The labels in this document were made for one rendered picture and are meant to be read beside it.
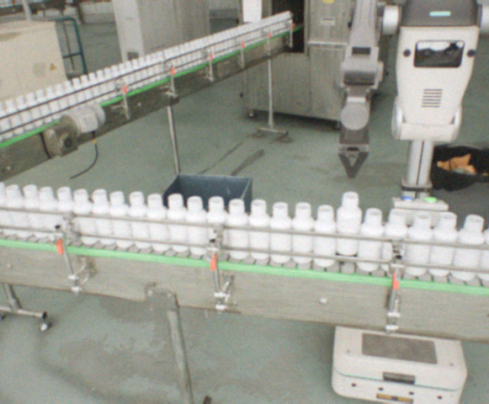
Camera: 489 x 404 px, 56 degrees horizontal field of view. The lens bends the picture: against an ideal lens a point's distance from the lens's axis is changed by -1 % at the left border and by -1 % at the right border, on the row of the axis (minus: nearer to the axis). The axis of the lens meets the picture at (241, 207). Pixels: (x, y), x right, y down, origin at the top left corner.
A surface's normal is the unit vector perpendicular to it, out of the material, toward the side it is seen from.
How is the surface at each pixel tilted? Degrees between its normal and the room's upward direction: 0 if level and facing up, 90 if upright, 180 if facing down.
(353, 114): 90
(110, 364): 0
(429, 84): 90
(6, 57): 90
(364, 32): 54
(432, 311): 90
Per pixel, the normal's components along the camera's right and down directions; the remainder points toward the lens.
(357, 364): -0.17, -0.49
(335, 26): -0.52, 0.45
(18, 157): 0.85, 0.22
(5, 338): -0.05, -0.87
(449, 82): -0.23, 0.50
